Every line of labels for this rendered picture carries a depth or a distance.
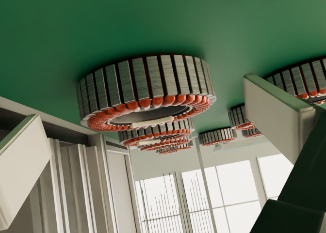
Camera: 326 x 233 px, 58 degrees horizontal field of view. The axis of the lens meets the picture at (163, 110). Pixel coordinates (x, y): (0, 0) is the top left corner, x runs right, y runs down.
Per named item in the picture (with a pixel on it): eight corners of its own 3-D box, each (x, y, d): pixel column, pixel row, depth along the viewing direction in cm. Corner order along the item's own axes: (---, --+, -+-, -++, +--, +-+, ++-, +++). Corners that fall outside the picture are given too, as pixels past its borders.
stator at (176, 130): (134, 108, 36) (139, 137, 36) (205, 103, 42) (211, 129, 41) (105, 127, 46) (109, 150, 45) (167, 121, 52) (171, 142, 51)
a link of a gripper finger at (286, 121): (299, 110, 12) (317, 107, 12) (241, 74, 18) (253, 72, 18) (300, 174, 13) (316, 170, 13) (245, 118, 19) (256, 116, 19)
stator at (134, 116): (52, 67, 20) (58, 121, 19) (218, 36, 20) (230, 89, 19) (94, 102, 31) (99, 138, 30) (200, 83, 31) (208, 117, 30)
